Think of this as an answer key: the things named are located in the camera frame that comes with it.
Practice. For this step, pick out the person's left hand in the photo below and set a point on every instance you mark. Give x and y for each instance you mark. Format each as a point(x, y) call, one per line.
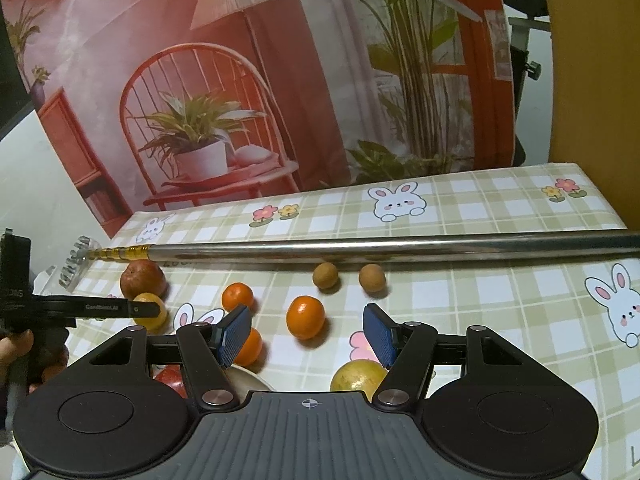
point(15, 347)

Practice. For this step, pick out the black exercise bike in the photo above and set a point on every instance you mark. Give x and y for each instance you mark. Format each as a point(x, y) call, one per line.
point(522, 0)

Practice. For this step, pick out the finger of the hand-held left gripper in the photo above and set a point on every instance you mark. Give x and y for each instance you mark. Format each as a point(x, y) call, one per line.
point(100, 306)

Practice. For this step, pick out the telescopic metal pole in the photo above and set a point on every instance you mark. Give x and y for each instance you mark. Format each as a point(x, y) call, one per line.
point(350, 250)

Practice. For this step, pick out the orange mandarin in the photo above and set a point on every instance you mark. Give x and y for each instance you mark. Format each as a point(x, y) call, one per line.
point(251, 347)
point(305, 316)
point(236, 295)

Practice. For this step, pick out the yellow lemon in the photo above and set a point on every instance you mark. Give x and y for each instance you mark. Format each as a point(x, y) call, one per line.
point(355, 377)
point(152, 325)

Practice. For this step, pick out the wooden board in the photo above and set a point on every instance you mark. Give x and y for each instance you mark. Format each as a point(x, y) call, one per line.
point(590, 85)

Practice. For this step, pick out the bunny print checked tablecloth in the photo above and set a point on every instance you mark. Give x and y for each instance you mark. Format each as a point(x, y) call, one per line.
point(500, 310)

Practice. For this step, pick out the brown longan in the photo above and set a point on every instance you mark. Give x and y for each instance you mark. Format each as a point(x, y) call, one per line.
point(372, 278)
point(325, 276)

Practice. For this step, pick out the printed room backdrop cloth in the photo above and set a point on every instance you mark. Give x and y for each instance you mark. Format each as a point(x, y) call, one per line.
point(300, 110)

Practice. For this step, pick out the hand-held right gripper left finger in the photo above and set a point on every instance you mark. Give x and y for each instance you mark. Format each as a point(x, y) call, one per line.
point(235, 335)

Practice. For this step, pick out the large red apple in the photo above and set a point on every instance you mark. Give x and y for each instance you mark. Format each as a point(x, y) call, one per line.
point(170, 380)

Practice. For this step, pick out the small red apple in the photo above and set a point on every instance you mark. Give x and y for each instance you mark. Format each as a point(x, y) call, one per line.
point(140, 277)

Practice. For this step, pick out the beige round bowl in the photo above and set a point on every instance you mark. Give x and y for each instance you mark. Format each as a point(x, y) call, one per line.
point(252, 385)

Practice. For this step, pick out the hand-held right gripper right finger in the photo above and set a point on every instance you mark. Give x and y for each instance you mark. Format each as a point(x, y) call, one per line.
point(380, 340)

